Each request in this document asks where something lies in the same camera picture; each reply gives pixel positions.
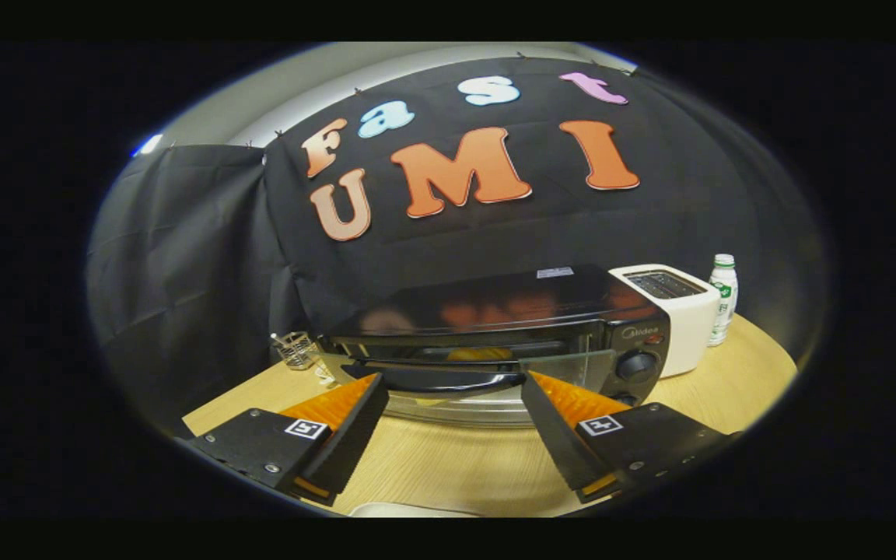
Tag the white bottle with green label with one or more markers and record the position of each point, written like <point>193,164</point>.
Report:
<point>723,303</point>

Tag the golden croissant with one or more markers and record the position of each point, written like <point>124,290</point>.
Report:
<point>479,355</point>

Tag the black toaster oven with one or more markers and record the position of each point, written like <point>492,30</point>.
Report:
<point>495,303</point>

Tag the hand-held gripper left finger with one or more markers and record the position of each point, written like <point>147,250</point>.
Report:
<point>351,443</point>

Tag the small white dish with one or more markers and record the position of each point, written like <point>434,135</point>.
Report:
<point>326,376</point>

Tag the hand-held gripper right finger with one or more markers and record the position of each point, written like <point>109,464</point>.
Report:
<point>557,439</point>

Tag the white plate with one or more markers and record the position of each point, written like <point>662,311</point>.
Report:
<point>409,511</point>

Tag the small ceiling light panel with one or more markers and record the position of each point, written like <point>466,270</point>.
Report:
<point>147,145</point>

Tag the white slot toaster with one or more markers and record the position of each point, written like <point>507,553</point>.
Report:
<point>689,327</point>

